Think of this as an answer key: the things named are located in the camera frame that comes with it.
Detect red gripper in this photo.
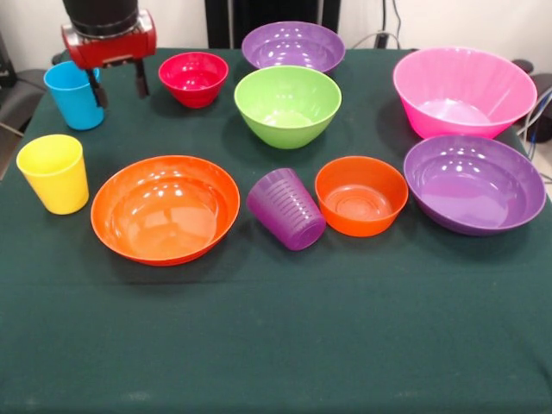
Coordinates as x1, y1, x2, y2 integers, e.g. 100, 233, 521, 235
60, 9, 158, 110

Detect blue plastic cup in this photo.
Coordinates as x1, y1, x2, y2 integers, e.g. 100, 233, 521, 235
43, 60, 106, 131

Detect small red bowl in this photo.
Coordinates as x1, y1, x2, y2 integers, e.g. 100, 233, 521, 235
158, 51, 229, 109

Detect large orange bowl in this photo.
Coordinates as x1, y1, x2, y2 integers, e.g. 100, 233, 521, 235
90, 154, 242, 267

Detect green bowl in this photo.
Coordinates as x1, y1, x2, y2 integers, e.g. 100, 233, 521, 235
233, 65, 343, 151

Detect purple bowl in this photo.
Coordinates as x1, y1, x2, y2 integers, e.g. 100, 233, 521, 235
403, 135, 547, 237
241, 21, 347, 76

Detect purple plastic cup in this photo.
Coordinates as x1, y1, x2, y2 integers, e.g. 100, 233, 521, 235
246, 167, 328, 253

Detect small orange bowl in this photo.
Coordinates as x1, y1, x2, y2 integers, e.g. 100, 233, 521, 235
314, 155, 410, 238

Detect large pink bowl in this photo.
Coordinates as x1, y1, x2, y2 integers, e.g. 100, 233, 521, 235
392, 47, 538, 141

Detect black chair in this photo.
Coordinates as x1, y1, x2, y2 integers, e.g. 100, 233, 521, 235
0, 29, 47, 137

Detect yellow plastic cup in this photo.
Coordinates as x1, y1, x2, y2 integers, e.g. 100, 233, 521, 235
16, 134, 90, 216

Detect dark green table cloth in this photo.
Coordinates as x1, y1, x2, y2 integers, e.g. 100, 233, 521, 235
0, 46, 552, 414

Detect black equipment with knob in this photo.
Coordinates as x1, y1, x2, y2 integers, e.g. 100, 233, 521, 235
512, 59, 552, 143

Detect grey cable with plug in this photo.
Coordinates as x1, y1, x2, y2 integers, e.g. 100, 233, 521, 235
351, 29, 403, 51

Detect black hanging cable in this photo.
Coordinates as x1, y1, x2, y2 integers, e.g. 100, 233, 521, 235
390, 0, 405, 48

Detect grey and blue cables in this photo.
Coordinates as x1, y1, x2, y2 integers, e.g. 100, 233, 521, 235
515, 85, 552, 146

